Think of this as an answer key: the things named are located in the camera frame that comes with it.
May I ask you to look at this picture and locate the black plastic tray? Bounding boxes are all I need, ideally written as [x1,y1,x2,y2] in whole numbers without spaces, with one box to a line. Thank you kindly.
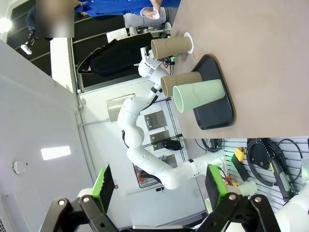
[190,54,234,131]

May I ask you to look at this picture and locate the pale green spare cup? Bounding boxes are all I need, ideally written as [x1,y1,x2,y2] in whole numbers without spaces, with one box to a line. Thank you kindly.
[237,181,258,197]
[204,198,213,214]

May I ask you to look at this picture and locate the brown plastic cup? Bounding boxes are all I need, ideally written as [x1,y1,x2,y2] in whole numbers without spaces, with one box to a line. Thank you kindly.
[151,36,194,60]
[160,72,203,98]

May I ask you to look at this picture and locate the white control box red buttons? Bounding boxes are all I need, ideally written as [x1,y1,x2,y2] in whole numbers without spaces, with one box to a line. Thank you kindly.
[132,164,165,189]

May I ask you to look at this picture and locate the person in blue shirt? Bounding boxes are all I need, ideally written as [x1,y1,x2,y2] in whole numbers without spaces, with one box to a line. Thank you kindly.
[25,0,182,41]

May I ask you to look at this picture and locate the black cable bundle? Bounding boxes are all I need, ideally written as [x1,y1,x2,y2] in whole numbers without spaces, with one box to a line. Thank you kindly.
[246,138,304,187]

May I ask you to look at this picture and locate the person's left hand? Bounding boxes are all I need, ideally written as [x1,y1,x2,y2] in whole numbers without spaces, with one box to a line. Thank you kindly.
[142,6,164,19]

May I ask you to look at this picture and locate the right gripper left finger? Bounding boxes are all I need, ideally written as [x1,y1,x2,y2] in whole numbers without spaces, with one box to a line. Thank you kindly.
[40,164,126,232]

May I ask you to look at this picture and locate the person's left forearm blue sleeve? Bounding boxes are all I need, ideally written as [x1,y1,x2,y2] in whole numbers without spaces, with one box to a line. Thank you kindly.
[79,1,147,18]

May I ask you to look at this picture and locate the rectangular ceiling light panel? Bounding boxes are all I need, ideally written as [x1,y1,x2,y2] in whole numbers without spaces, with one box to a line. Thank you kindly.
[40,146,72,160]

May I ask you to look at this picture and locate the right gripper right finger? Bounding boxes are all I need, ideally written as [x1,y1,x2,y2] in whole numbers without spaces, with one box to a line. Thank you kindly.
[193,164,281,232]

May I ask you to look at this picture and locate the black power strip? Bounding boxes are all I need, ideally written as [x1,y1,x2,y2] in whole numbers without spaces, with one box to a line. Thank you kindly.
[231,153,251,182]

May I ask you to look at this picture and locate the black yellow enabling switch handle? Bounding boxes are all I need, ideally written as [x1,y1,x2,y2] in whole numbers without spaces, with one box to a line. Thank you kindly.
[269,158,294,203]

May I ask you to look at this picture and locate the steel sign plate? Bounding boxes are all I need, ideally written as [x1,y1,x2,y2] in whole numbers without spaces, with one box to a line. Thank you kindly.
[106,93,136,124]
[144,110,168,131]
[149,130,172,152]

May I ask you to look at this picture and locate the yellow emergency stop box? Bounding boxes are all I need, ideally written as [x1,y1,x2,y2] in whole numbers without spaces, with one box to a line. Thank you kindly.
[234,147,245,161]

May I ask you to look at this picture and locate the grey slotted aluminium bench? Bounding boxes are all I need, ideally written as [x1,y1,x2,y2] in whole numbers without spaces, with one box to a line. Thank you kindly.
[222,137,309,213]

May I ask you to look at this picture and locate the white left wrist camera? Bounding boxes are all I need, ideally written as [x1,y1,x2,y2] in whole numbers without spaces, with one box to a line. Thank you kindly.
[140,47,152,61]

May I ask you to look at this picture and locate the white smoke detector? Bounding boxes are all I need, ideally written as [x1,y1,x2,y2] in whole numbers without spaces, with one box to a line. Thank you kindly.
[13,160,26,174]

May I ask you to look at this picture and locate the person in black top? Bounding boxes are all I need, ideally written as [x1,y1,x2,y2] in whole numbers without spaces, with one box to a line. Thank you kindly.
[77,32,154,78]

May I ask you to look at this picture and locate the round ceiling lamp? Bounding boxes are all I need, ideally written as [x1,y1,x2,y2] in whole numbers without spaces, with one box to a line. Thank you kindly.
[0,18,13,33]

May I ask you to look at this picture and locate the white mounted camera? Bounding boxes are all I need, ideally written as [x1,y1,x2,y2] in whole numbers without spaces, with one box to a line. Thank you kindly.
[20,33,34,55]

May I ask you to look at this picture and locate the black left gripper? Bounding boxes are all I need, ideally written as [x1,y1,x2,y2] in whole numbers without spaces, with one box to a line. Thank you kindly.
[162,34,180,69]

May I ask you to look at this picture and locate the pale green plastic cup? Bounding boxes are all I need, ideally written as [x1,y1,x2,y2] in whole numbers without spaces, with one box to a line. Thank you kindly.
[172,79,225,114]

